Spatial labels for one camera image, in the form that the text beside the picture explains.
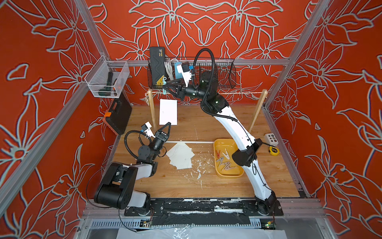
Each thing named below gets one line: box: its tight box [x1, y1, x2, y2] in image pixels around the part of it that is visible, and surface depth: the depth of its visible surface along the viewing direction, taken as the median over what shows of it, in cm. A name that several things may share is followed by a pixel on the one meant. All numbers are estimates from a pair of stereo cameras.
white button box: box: [264, 132, 279, 147], surface depth 97 cm
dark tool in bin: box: [97, 71, 113, 97], surface depth 83 cm
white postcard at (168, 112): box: [159, 99, 178, 126], surface depth 78 cm
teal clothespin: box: [162, 76, 167, 96], surface depth 64 cm
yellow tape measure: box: [268, 145, 280, 156], surface depth 93 cm
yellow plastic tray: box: [213, 138, 245, 177], surface depth 87 cm
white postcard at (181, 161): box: [169, 155, 193, 168], surface depth 92 cm
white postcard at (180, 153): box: [165, 142, 195, 164], surface depth 95 cm
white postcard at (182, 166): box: [174, 162, 193, 170], surface depth 90 cm
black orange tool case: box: [102, 90, 133, 136], surface depth 99 cm
